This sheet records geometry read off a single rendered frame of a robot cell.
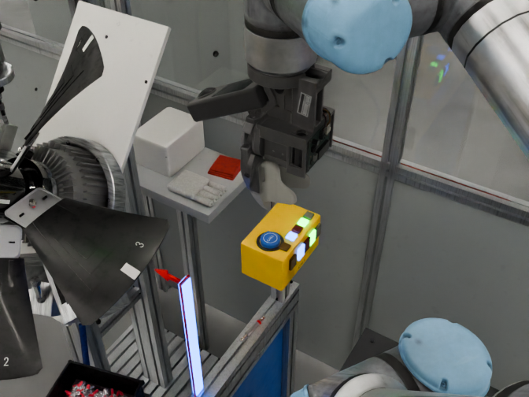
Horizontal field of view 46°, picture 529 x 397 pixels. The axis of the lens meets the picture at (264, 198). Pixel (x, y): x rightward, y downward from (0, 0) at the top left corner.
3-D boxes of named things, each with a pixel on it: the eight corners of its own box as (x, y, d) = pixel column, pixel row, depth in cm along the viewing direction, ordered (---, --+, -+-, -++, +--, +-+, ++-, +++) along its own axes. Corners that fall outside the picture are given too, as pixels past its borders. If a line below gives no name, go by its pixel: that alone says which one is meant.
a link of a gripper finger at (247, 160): (252, 200, 73) (251, 139, 67) (241, 196, 74) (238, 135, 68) (272, 178, 76) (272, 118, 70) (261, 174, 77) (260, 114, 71)
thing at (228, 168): (220, 157, 180) (220, 152, 178) (245, 165, 177) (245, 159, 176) (207, 173, 174) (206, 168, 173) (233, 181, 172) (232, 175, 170)
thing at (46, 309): (56, 309, 139) (59, 277, 139) (77, 312, 136) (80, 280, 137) (29, 313, 132) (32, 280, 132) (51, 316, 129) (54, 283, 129)
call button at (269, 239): (267, 233, 126) (267, 228, 125) (283, 241, 125) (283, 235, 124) (256, 246, 124) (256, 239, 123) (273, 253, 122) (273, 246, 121)
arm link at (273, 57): (229, 28, 61) (271, -2, 66) (231, 69, 64) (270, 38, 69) (297, 46, 58) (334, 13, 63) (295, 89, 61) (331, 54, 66)
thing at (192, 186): (185, 173, 174) (184, 167, 173) (229, 191, 168) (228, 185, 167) (166, 190, 169) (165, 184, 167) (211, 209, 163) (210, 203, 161)
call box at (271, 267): (279, 232, 141) (280, 197, 134) (319, 249, 137) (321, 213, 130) (241, 277, 130) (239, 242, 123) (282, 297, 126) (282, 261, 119)
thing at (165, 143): (163, 131, 189) (159, 101, 182) (206, 148, 183) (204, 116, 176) (126, 161, 179) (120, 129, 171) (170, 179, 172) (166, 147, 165)
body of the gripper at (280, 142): (302, 185, 68) (307, 90, 60) (236, 161, 72) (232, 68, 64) (332, 149, 73) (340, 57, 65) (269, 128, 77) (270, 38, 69)
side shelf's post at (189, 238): (200, 343, 234) (180, 170, 180) (209, 348, 233) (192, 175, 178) (194, 350, 232) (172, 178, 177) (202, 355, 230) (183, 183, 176)
